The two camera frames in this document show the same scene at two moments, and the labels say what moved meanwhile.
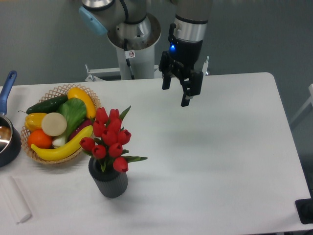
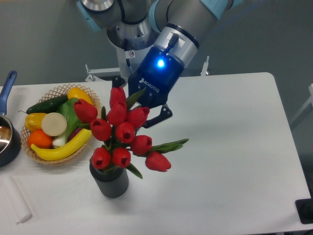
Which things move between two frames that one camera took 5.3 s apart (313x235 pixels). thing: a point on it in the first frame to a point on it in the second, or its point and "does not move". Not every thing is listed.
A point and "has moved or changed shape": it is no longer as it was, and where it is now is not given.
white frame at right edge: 308,102 does not move
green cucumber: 51,106 does not move
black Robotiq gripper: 180,61 to 157,74
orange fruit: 39,139 does not move
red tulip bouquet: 108,139 has moved or changed shape
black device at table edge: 304,208 does not move
